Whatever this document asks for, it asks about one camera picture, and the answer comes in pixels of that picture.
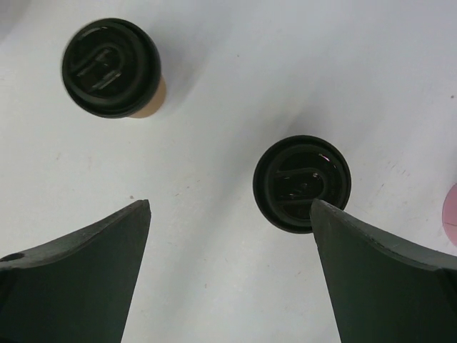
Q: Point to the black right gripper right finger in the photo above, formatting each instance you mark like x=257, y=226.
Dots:
x=383, y=288

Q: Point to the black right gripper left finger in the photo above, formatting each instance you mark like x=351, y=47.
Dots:
x=79, y=287

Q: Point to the black cup lid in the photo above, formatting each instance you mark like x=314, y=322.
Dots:
x=294, y=172
x=111, y=68

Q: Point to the brown paper cup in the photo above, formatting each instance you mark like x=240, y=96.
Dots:
x=155, y=104

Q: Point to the pink cylindrical holder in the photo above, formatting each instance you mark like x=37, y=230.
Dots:
x=449, y=215

